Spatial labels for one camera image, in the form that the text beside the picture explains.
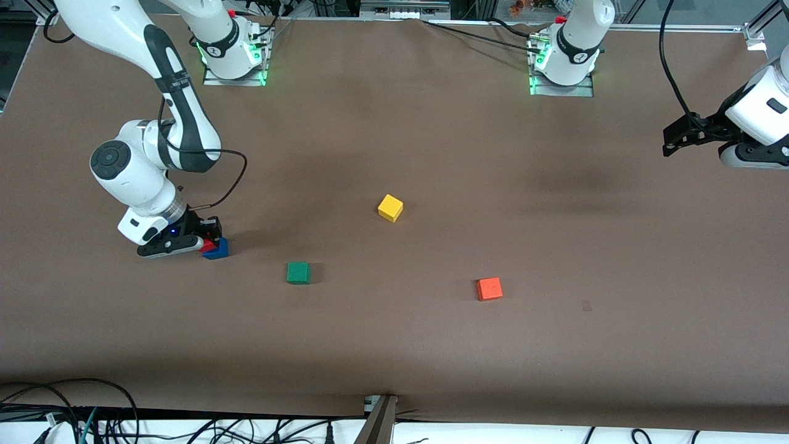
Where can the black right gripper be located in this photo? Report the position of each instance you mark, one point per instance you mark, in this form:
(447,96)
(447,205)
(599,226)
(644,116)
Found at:
(192,223)

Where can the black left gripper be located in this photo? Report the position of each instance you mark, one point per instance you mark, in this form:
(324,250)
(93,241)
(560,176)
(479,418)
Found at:
(704,127)

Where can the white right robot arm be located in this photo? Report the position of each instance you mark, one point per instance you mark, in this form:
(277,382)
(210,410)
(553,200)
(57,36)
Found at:
(135,179)

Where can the red wooden block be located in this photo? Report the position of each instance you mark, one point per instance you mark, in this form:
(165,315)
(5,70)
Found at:
(208,247)

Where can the green wooden block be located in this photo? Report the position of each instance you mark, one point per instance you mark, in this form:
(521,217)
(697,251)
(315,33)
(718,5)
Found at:
(298,272)

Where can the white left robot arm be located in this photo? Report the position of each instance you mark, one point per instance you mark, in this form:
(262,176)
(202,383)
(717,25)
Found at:
(573,37)

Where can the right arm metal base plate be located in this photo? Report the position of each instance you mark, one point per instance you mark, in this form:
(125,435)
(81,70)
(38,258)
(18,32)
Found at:
(234,82)

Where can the grey metal camera bracket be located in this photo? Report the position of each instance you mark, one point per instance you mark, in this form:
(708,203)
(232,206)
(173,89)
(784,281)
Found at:
(379,425)

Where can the yellow wooden block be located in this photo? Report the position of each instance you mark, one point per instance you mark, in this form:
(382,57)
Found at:
(390,207)

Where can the aluminium table rail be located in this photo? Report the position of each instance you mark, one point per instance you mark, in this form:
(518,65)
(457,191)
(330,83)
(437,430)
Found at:
(678,26)

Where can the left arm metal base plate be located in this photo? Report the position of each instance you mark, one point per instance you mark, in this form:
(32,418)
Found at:
(564,91)

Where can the blue wooden block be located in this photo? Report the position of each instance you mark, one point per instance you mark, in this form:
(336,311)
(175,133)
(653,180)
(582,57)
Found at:
(219,250)

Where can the orange wooden block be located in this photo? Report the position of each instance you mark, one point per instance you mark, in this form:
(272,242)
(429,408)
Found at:
(489,288)

